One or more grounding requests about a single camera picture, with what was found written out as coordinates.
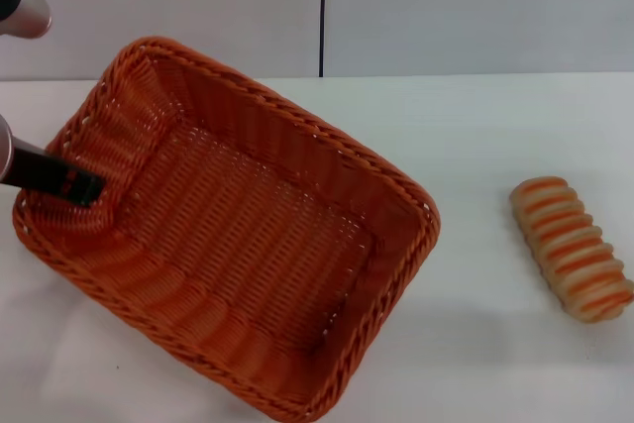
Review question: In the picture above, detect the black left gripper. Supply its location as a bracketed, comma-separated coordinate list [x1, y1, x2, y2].
[9, 137, 107, 209]

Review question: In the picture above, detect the orange woven plastic basket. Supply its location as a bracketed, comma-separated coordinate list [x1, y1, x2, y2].
[12, 36, 442, 412]

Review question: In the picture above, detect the striped spiral bread roll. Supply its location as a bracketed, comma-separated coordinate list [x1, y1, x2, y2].
[509, 175, 634, 323]

